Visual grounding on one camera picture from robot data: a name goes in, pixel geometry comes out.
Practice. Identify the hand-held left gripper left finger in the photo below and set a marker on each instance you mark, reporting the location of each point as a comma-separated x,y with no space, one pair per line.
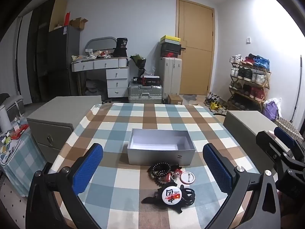
88,169

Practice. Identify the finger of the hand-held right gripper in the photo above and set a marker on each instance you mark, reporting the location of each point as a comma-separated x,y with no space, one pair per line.
269,143
284,136

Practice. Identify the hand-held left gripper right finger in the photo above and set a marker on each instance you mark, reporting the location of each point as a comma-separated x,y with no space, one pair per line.
218,169

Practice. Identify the white round pin badge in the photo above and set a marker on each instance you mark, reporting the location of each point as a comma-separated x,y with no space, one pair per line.
187,177

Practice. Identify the large printed round badge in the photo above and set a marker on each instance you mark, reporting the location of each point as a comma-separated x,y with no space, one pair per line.
170,194

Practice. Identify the silver box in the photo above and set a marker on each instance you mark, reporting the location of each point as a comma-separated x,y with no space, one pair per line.
152,157

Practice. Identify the black bow hair clip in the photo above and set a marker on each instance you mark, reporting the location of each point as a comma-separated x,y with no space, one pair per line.
152,200

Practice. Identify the woven basket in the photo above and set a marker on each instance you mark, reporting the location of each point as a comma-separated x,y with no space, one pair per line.
288,128

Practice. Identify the purple bag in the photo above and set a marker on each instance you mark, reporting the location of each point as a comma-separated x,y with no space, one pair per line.
270,112

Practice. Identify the grey drawer cabinet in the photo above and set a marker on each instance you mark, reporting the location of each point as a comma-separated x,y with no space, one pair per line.
247,124
54,114

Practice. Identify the wooden shoe rack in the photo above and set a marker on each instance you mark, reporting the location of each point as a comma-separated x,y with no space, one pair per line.
266,81

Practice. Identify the thin dark pole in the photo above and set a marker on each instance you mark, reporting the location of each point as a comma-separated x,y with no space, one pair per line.
299,76

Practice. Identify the pile of assorted shoes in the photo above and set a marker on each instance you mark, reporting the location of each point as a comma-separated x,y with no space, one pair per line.
214,105

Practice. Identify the blue checked side table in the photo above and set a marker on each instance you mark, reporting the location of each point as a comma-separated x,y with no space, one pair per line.
19,162

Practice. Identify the beige slippers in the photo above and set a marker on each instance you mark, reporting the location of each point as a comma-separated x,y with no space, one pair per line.
193,103

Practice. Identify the grey floor mat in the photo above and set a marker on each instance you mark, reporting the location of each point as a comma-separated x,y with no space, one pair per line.
190,97

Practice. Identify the checked tablecloth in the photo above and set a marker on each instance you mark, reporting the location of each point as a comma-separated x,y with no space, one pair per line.
143,114

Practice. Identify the clutter of small packets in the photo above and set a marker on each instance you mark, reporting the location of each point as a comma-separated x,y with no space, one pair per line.
16,131

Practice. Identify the grey clothes heap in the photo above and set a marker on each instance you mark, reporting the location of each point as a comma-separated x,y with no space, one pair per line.
95,88

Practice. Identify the brown cardboard box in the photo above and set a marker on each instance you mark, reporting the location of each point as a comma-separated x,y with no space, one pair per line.
175,99

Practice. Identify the silver suitcase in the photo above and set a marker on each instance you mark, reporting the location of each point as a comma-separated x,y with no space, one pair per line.
145,93

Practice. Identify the white bottle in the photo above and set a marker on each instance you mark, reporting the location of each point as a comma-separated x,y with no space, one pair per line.
4,119

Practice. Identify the small black box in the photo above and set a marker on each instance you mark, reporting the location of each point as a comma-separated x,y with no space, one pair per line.
136,80

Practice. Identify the white suitcase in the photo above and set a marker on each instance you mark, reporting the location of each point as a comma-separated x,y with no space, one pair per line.
170,76

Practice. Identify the white desk with drawers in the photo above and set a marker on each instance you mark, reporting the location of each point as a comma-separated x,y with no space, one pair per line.
104,64

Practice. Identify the dark grey refrigerator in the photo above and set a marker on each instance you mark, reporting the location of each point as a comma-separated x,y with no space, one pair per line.
59,64

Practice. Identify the clutter of desk items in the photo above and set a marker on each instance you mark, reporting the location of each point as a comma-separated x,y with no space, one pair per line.
95,54

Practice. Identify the clear plastic bag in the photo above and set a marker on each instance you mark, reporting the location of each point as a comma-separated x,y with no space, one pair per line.
150,71

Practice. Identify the dark wardrobe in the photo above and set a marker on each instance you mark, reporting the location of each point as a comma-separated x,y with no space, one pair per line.
38,64

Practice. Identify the wooden door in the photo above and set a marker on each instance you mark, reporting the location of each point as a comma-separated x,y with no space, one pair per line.
195,52

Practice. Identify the black wrapped bouquet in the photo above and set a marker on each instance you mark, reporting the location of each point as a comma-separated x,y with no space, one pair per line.
138,60

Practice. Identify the white curtain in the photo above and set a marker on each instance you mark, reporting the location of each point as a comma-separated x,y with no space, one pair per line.
23,64

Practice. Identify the black carton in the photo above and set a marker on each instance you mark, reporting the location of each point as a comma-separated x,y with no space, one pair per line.
120,50

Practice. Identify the black shoe box red logo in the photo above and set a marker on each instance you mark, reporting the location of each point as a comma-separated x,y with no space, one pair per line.
169,54

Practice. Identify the arched mirror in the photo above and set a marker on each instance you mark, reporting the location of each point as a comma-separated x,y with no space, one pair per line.
100,44

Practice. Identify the dark shoe box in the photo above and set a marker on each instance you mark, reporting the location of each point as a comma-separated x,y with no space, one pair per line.
169,47

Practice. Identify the yellow lid shoe box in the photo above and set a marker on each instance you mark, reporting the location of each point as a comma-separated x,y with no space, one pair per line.
169,39

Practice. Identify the open cardboard box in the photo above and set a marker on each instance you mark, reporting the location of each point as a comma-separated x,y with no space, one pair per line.
77,23

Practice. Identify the red paper bag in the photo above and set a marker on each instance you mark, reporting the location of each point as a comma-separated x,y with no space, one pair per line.
67,19

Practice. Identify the tan cardboard panel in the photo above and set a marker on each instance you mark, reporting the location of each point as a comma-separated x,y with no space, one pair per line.
58,12

